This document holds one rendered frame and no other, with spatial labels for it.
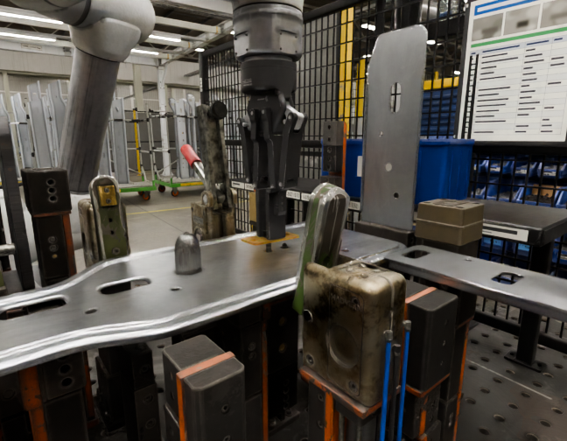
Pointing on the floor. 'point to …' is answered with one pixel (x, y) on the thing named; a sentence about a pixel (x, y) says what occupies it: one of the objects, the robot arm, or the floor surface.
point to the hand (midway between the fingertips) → (270, 213)
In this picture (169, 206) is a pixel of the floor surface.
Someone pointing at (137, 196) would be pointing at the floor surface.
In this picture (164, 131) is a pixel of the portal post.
